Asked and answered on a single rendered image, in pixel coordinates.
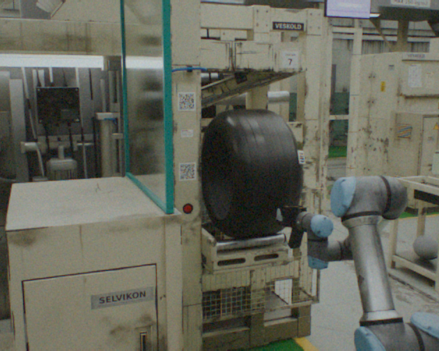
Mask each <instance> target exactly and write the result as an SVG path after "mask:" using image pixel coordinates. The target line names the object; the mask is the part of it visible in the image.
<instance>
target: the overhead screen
mask: <svg viewBox="0 0 439 351"><path fill-rule="evenodd" d="M370 15H371V0H324V13H323V16H324V17H334V18H346V19H359V20H370Z"/></svg>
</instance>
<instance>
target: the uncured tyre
mask: <svg viewBox="0 0 439 351"><path fill-rule="evenodd" d="M297 150H299V145H298V142H297V140H296V137H295V135H294V133H293V131H292V129H291V128H290V127H289V125H288V124H287V123H286V122H285V121H284V119H283V118H282V117H281V116H280V115H279V114H277V113H275V112H273V111H270V110H267V109H229V110H226V111H223V112H220V113H218V114H217V115H216V117H214V119H212V120H211V121H210V123H209V124H208V126H207V128H206V130H205V132H204V135H203V139H202V143H201V190H202V194H203V200H204V203H205V207H206V210H207V213H208V216H209V217H210V220H211V221H212V223H213V225H214V226H215V227H216V228H217V229H218V230H220V231H221V232H222V233H223V234H225V236H227V237H233V238H239V237H250V236H256V235H268V234H274V233H278V232H280V231H282V230H284V229H285V227H283V228H281V227H282V226H280V225H277V222H276V217H277V209H278V208H279V209H280V212H281V206H286V205H287V206H289V207H293V206H295V205H299V204H300V199H301V196H302V186H303V169H302V164H299V159H298V152H297ZM264 220H268V221H264ZM253 221H257V222H253Z"/></svg>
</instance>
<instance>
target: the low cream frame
mask: <svg viewBox="0 0 439 351"><path fill-rule="evenodd" d="M396 179H397V180H398V181H399V182H401V184H402V185H403V186H405V187H409V188H413V189H414V196H413V198H415V199H418V200H419V210H418V220H417V237H416V238H415V240H414V241H413V249H414V250H411V251H402V252H396V245H397V235H398V224H399V218H398V219H395V220H393V221H390V239H389V251H388V262H387V266H388V267H389V268H391V269H392V268H395V265H396V263H399V264H401V265H403V266H405V267H407V268H409V269H411V270H413V271H415V272H418V273H420V274H422V275H424V276H426V277H428V278H430V279H432V280H434V281H436V286H435V291H436V292H438V293H439V245H438V243H437V241H436V240H435V239H434V238H432V237H430V236H428V235H424V232H425V223H426V206H427V203H432V204H434V205H439V187H438V186H435V185H439V178H433V177H430V176H427V175H421V176H412V177H403V178H396ZM419 182H420V183H419ZM429 183H432V184H435V185H429ZM437 255H438V256H437Z"/></svg>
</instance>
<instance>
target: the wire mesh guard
mask: <svg viewBox="0 0 439 351"><path fill-rule="evenodd" d="M308 192H310V200H311V192H321V196H320V200H319V204H315V200H318V199H315V197H314V199H312V200H314V211H315V205H319V209H317V210H319V215H323V194H324V188H314V189H303V190H302V193H305V205H303V206H305V207H306V201H310V200H306V193H308ZM309 212H310V205H309ZM293 258H294V272H295V263H297V262H295V258H297V257H295V254H294V257H293ZM304 261H307V260H304V257H303V273H304V271H307V282H308V280H311V289H314V288H312V284H315V283H312V279H313V278H312V274H308V267H307V270H304V266H307V265H304ZM290 268H292V267H290V263H289V278H286V279H289V283H293V287H290V288H293V292H290V293H293V296H294V292H298V291H301V290H298V291H294V287H297V286H294V279H293V282H290V278H293V277H290V273H293V272H290ZM204 270H205V275H202V276H205V280H204V281H205V282H206V281H207V280H206V275H209V274H206V268H205V269H204ZM281 270H283V269H281V266H280V274H281ZM271 271H274V270H271V268H270V290H269V291H271V276H274V275H271ZM266 272H269V271H266V269H265V276H262V277H265V281H263V282H265V286H264V287H265V291H264V292H265V297H268V296H266V292H267V291H266V287H267V286H266V277H267V276H266ZM299 272H302V271H299V268H298V276H295V277H298V285H299ZM256 273H260V272H256ZM261 273H262V271H261ZM252 274H255V273H252V271H251V278H250V279H251V283H250V284H251V288H250V289H251V294H248V295H251V299H250V300H251V308H250V309H251V311H248V312H247V310H249V309H247V305H248V304H247V290H249V289H247V285H248V284H247V271H246V279H243V280H246V284H245V285H246V299H244V300H246V304H245V305H246V309H245V310H246V312H244V313H236V314H232V315H224V316H222V314H224V313H222V299H225V298H222V294H223V293H222V275H221V278H218V279H221V288H218V289H221V293H220V294H221V299H220V300H221V314H218V315H221V316H220V317H216V318H211V316H212V315H211V306H214V305H211V301H212V300H211V285H214V284H211V280H212V279H211V273H210V279H209V280H210V285H207V286H210V295H206V296H210V300H209V301H210V318H208V319H204V320H203V324H205V323H209V322H217V321H220V320H228V319H232V318H239V317H244V316H248V315H256V314H260V313H267V312H271V311H278V310H283V309H290V308H294V307H299V306H306V305H310V304H317V303H320V282H321V270H317V274H316V292H315V293H316V296H317V301H312V300H311V301H306V302H299V303H292V304H289V302H290V301H289V289H288V292H286V293H288V297H286V298H288V302H286V303H288V304H287V305H283V306H275V307H271V308H267V309H266V308H264V309H259V310H255V311H252V299H256V298H260V297H256V298H252V294H255V293H252V289H253V288H252V284H253V283H252ZM285 274H288V273H284V283H282V284H284V288H282V289H284V293H282V294H285ZM242 275H245V274H242V272H241V280H239V281H241V290H237V276H240V275H237V273H236V291H233V292H236V296H234V297H236V302H239V301H237V291H241V295H239V296H241V300H240V301H241V311H244V310H242V306H244V305H242V301H243V300H242V286H243V285H242ZM308 275H311V279H308ZM223 278H226V277H223ZM257 278H261V277H257ZM253 279H256V278H253ZM303 281H306V280H303V279H302V295H303V286H305V285H303ZM225 283H228V282H225ZM259 283H262V282H259ZM255 284H257V282H256V283H255ZM277 285H279V289H278V290H279V294H278V295H279V304H280V295H281V294H280V290H281V289H280V282H279V284H277ZM225 288H230V287H227V286H226V287H225ZM255 288H256V289H257V287H255ZM260 288H262V287H260ZM307 290H310V289H307ZM274 291H276V290H274ZM225 293H226V294H227V292H225ZM257 293H259V292H256V294H257ZM260 293H263V292H261V291H260ZM310 294H313V293H310ZM275 295H276V294H274V296H275ZM306 295H309V294H306ZM298 296H301V295H298ZM294 297H297V296H294ZM227 298H229V297H226V299H227ZM261 298H262V296H261ZM310 299H313V298H310ZM275 300H276V299H274V301H275ZM303 300H304V299H302V301H303ZM306 300H308V299H307V298H306ZM269 301H272V300H269ZM298 301H300V300H298ZM261 302H262V301H261ZM223 304H226V303H223ZM253 304H256V303H253ZM282 304H284V303H282ZM273 305H276V304H273ZM270 306H272V305H270ZM262 307H265V306H262ZM229 308H231V307H229ZM225 309H227V307H226V308H225ZM254 309H256V308H254ZM204 312H207V311H204ZM229 313H233V312H229ZM225 314H227V312H226V313H225ZM206 317H208V316H206Z"/></svg>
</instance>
